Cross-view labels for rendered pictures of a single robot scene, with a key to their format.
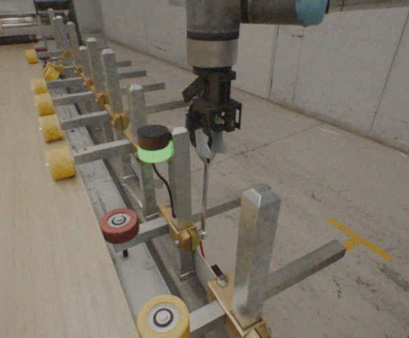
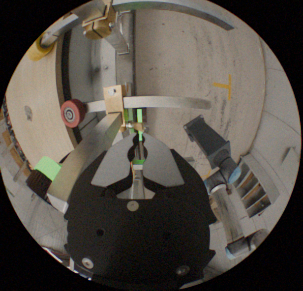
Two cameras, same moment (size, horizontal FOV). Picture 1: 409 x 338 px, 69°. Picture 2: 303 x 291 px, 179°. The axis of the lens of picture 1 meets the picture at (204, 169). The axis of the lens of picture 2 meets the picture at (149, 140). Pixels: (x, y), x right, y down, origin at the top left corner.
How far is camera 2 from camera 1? 0.66 m
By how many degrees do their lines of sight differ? 86
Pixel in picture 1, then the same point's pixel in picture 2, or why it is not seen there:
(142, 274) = (111, 83)
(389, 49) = not seen: outside the picture
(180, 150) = not seen: hidden behind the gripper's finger
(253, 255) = not seen: hidden behind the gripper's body
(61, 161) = (34, 55)
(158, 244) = (119, 78)
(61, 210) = (45, 90)
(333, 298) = (203, 95)
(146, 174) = (109, 37)
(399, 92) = (284, 77)
